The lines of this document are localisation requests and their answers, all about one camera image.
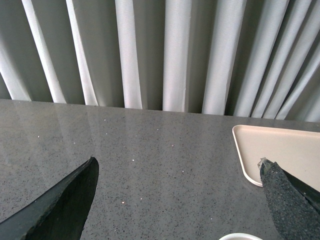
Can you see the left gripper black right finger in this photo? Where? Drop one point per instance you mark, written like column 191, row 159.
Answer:
column 293, row 204

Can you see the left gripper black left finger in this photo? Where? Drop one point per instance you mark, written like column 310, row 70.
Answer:
column 58, row 214

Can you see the white smiley face mug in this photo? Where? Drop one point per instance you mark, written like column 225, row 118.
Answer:
column 239, row 236

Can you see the cream rectangular tray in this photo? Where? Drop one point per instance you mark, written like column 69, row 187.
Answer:
column 296, row 151

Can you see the grey pleated curtain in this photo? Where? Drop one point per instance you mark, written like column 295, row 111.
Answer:
column 244, row 58

